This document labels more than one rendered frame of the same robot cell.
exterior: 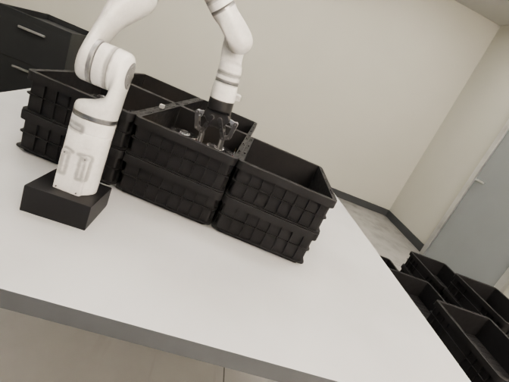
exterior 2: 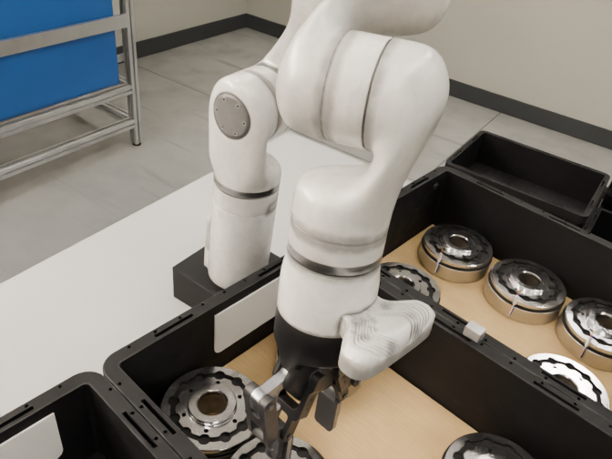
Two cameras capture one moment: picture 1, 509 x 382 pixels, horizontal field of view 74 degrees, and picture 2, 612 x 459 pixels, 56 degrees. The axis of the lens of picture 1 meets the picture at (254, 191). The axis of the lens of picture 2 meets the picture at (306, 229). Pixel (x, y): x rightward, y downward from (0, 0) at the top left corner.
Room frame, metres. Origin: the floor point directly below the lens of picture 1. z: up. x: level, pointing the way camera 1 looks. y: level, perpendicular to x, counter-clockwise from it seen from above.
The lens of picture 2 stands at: (1.24, -0.06, 1.35)
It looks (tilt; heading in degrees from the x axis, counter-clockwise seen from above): 36 degrees down; 132
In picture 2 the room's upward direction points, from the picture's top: 7 degrees clockwise
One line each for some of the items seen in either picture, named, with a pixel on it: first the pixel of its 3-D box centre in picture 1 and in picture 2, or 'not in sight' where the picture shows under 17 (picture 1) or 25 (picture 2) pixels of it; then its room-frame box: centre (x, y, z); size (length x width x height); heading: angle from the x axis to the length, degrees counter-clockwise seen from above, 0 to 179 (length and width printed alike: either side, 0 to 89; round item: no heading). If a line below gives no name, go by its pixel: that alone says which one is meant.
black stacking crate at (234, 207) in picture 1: (266, 208); not in sight; (1.09, -0.06, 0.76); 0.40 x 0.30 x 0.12; 3
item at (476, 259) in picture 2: not in sight; (457, 245); (0.94, 0.60, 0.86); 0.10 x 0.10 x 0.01
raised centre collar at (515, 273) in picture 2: not in sight; (528, 280); (1.05, 0.61, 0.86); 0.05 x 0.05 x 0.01
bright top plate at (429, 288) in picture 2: not in sight; (401, 288); (0.95, 0.46, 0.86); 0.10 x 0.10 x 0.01
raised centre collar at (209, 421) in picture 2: not in sight; (212, 404); (0.95, 0.16, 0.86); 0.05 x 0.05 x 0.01
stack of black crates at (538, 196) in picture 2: not in sight; (504, 231); (0.70, 1.45, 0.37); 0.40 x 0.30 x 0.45; 11
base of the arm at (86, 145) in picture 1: (85, 152); (241, 228); (0.71, 0.39, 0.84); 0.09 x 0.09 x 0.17; 5
